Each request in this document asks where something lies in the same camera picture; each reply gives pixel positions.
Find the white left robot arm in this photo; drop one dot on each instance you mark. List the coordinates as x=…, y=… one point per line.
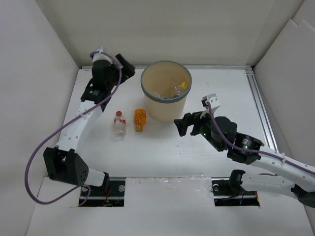
x=64, y=162

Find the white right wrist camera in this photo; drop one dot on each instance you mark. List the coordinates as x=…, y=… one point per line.
x=212, y=101

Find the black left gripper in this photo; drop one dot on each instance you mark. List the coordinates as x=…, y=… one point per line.
x=128, y=70

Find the beige bin with grey rim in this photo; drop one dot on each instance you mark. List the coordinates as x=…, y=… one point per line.
x=165, y=85

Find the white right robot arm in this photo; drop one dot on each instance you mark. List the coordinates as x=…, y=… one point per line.
x=284, y=175

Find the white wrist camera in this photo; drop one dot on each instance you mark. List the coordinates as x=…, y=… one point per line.
x=212, y=101
x=99, y=54

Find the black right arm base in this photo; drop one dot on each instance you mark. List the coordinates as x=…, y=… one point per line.
x=228, y=191

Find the yellow cap orange label bottle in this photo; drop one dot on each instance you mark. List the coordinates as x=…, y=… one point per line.
x=181, y=89

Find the clear bottle dark blue label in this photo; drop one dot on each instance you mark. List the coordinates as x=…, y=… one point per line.
x=163, y=95

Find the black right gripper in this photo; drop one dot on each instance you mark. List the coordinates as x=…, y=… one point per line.
x=188, y=119

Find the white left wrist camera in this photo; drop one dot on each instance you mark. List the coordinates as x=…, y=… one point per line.
x=99, y=54

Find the small red cap bottle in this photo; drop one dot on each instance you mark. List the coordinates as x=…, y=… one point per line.
x=119, y=126

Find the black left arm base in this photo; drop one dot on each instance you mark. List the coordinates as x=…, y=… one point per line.
x=113, y=197

